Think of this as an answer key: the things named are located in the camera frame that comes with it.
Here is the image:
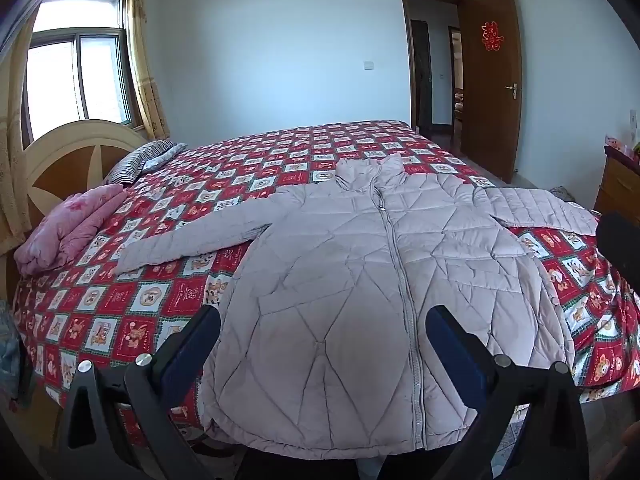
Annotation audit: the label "cream and brown headboard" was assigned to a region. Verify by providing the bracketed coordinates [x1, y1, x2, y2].
[4, 119, 151, 306]

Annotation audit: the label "light pink quilted down jacket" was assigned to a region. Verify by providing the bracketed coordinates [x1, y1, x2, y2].
[117, 155, 597, 460]

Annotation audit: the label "window with frame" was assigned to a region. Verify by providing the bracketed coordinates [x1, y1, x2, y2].
[22, 0, 142, 144]

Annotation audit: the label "brown wooden door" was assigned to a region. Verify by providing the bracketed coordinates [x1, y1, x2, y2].
[460, 0, 522, 183]

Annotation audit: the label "yellow curtain right of window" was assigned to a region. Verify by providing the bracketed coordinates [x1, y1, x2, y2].
[125, 0, 170, 140]

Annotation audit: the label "items on dresser top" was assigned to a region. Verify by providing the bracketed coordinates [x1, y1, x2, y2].
[605, 110, 639, 162]

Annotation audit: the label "wooden dresser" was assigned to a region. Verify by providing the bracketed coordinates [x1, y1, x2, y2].
[594, 145, 640, 226]

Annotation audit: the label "grey cloth on floor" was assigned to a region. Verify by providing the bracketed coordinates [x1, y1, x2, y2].
[550, 186, 575, 202]

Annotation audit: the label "pink folded quilt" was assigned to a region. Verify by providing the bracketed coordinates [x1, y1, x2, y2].
[14, 183, 128, 278]

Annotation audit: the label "yellow curtain of window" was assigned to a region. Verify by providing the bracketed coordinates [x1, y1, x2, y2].
[125, 0, 170, 140]
[0, 11, 37, 255]

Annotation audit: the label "brown door frame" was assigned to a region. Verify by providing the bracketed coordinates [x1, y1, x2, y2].
[401, 0, 465, 138]

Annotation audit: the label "red patchwork bear bedspread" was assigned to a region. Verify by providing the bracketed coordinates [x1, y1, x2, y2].
[15, 122, 639, 460]

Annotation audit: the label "yellow curtain left of window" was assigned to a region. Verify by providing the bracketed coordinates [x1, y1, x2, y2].
[0, 11, 37, 255]

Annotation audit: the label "red double happiness decal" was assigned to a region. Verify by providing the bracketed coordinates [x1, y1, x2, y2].
[480, 21, 504, 52]

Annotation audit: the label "silver door handle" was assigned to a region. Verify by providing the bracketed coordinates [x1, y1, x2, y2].
[504, 82, 518, 100]

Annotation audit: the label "striped grey pillow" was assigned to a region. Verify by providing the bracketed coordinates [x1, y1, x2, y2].
[103, 140, 186, 185]

